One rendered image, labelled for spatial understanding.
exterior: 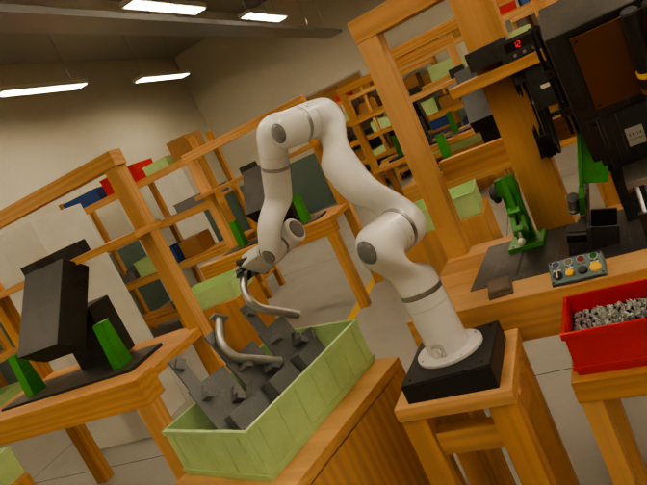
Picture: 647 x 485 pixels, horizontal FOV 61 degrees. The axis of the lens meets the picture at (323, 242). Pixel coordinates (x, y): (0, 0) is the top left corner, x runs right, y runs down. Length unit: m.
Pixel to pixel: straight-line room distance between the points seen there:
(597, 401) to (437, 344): 0.40
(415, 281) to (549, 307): 0.49
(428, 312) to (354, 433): 0.49
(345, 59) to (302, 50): 0.97
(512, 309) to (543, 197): 0.63
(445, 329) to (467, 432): 0.27
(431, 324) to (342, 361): 0.47
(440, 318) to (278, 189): 0.62
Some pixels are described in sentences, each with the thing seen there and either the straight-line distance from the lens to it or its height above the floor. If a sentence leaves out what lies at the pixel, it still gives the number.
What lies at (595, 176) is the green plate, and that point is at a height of 1.13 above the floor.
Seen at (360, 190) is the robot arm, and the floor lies 1.42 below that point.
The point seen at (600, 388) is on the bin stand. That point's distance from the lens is 1.52.
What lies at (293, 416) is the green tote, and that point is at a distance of 1.72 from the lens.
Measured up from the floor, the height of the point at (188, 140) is 2.17.
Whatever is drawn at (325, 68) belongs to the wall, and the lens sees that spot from 12.51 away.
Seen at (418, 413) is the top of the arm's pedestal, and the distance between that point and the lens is 1.55.
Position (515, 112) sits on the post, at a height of 1.36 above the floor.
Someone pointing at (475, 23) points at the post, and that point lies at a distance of 2.24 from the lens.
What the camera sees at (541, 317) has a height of 0.82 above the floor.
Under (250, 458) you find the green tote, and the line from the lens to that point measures 1.66.
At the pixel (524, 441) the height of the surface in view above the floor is 0.70.
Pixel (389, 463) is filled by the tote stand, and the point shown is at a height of 0.56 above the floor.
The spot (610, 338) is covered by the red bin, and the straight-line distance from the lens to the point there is 1.48.
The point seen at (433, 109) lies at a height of 1.20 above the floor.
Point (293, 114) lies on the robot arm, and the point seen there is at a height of 1.67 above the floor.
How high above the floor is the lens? 1.60
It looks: 10 degrees down
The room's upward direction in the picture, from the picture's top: 25 degrees counter-clockwise
